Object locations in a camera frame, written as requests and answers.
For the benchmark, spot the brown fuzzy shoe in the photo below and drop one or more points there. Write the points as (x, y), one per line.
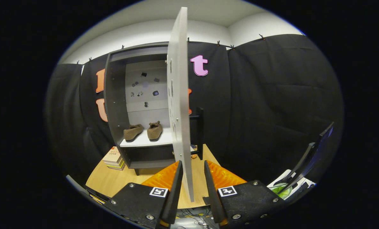
(133, 132)
(154, 131)

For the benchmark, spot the black backdrop cloth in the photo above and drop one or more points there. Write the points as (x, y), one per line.
(272, 111)

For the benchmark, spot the dark grey shoe cabinet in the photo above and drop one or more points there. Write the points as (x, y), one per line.
(114, 105)

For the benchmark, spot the black folding stand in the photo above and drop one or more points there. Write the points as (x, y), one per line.
(316, 149)

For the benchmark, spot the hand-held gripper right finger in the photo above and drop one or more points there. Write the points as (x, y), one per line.
(213, 197)

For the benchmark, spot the small penguin toy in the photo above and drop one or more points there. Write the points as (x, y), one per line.
(194, 156)

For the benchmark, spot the stack of books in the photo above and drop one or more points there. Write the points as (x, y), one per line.
(113, 157)

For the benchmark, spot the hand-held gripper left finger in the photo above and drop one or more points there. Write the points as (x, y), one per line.
(173, 197)

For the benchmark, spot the green item in clear dish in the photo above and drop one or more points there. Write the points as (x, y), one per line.
(280, 190)

